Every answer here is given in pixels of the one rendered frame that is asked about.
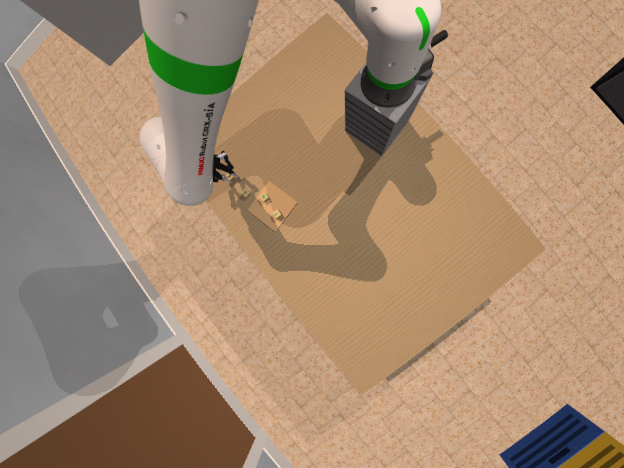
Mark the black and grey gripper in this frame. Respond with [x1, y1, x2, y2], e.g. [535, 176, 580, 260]
[213, 151, 238, 183]

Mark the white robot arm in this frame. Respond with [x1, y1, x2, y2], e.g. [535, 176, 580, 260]
[139, 0, 448, 206]

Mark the tan flat mat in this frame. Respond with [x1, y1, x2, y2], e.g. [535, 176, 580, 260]
[248, 181, 298, 232]

